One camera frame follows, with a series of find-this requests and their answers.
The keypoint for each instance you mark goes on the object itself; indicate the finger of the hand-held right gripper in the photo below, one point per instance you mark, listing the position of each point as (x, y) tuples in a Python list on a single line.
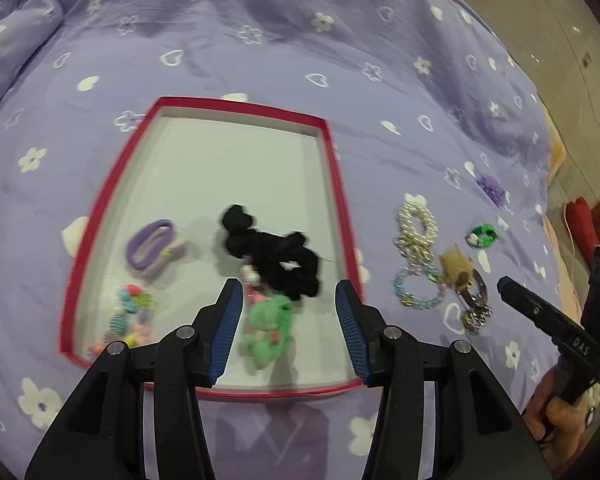
[(545, 317)]

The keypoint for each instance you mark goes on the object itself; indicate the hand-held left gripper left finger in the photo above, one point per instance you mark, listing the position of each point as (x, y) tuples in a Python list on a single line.
[(225, 332)]

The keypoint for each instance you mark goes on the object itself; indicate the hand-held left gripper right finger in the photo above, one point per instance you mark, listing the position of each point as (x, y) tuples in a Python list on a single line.
[(352, 335)]

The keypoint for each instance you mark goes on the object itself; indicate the green plush hair clip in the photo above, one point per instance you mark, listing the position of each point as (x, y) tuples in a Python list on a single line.
[(266, 320)]

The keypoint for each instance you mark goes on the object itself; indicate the silver bangle watch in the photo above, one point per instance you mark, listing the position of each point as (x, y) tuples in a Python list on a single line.
[(480, 290)]

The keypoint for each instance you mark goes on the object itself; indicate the amber claw hair clip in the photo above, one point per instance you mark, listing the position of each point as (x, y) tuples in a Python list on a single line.
[(455, 262)]

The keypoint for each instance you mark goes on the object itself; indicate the red jewelry box tray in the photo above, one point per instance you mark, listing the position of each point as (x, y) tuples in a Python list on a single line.
[(205, 170)]

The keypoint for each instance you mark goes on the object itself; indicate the person's right hand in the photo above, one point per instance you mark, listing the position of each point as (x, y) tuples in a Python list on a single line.
[(562, 420)]

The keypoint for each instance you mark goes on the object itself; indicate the red cloth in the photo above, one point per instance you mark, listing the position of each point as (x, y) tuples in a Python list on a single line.
[(580, 220)]

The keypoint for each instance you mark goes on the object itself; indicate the black scrunchie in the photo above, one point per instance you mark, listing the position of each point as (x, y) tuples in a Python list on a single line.
[(270, 250)]

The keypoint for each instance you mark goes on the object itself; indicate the purple flower scrunchie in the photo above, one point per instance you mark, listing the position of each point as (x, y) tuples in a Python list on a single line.
[(490, 187)]

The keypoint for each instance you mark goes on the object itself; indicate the purple flower print blanket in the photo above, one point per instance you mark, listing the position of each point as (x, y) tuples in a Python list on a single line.
[(380, 60)]

